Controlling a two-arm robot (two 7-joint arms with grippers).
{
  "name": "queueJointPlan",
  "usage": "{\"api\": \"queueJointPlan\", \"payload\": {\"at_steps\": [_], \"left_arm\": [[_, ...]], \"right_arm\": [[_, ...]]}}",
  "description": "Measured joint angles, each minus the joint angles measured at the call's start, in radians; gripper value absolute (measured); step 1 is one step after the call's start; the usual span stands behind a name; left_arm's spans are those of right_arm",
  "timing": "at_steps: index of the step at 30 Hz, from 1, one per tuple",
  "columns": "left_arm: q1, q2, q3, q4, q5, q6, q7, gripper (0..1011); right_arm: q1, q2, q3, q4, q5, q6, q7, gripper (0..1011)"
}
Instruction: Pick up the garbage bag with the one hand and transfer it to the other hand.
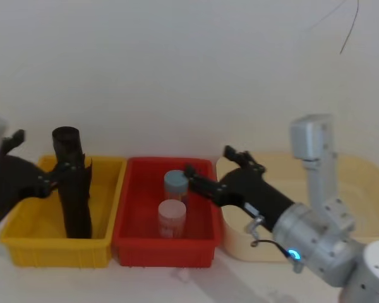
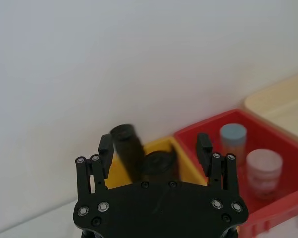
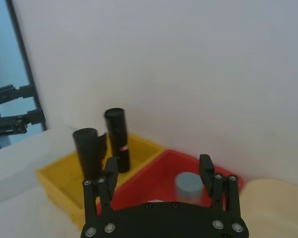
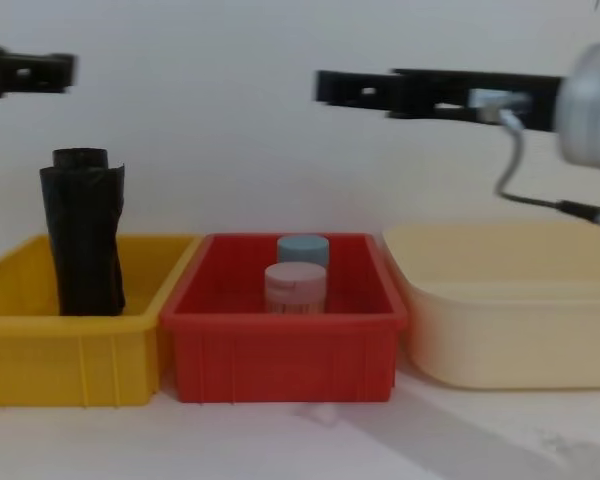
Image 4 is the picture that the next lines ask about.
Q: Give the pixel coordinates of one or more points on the yellow plastic bin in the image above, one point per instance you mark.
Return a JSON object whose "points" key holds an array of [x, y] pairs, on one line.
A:
{"points": [[55, 360]]}

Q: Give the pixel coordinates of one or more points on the right robot arm silver joint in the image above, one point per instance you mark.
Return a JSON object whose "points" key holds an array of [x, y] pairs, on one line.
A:
{"points": [[592, 105]]}

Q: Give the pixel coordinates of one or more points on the jar with blue lid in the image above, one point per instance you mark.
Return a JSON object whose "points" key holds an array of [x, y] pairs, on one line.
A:
{"points": [[302, 249]]}

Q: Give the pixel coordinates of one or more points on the white table cloth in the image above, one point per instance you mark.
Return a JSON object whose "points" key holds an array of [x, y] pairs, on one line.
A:
{"points": [[300, 445]]}

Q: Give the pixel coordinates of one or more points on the red plastic bin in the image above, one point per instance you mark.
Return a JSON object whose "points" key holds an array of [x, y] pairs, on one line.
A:
{"points": [[280, 360]]}

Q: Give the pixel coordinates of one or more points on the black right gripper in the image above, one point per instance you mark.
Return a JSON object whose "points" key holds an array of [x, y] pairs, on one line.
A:
{"points": [[540, 97]]}

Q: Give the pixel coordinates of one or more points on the jar with pink lid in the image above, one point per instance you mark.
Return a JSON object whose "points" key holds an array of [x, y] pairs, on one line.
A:
{"points": [[295, 285]]}

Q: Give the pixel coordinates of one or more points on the cream plastic tub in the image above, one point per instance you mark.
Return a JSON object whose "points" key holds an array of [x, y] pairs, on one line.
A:
{"points": [[510, 345]]}

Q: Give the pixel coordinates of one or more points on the black folded umbrella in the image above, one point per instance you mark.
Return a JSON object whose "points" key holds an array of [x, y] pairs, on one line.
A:
{"points": [[85, 235]]}

